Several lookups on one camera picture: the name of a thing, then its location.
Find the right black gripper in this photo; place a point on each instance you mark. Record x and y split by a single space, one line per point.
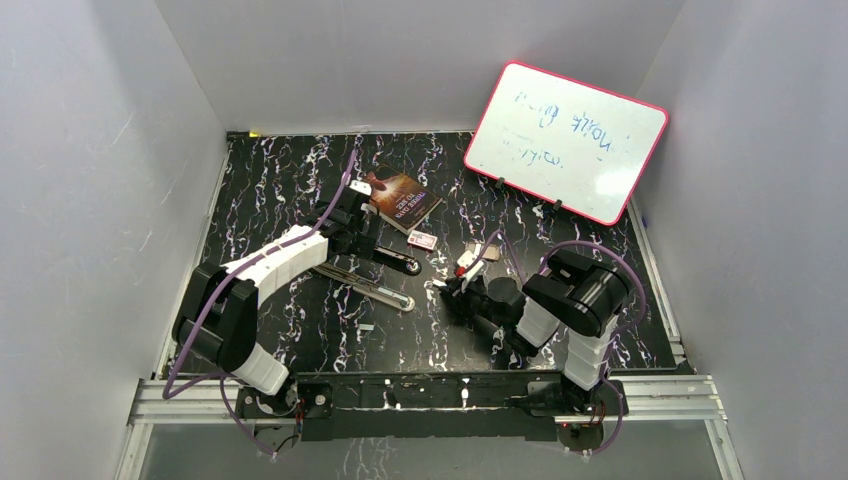
458 300

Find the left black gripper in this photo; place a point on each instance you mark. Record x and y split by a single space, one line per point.
363 244

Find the cardboard staple tray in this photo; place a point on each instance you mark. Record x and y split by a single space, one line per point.
476 249

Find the beige stapler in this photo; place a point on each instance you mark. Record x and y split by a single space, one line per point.
367 287

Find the black stapler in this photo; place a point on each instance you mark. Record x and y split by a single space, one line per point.
398 261

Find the red white staple box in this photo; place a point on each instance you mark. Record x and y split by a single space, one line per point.
422 240

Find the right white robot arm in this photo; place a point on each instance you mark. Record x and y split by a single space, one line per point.
573 294

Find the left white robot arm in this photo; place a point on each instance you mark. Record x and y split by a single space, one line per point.
218 315

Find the dark paperback book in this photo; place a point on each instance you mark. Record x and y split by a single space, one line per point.
400 199

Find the pink framed whiteboard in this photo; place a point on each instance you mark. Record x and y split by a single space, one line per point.
566 142

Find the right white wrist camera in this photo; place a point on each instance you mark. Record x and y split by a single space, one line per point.
469 265

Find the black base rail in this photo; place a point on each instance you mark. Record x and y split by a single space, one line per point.
330 406

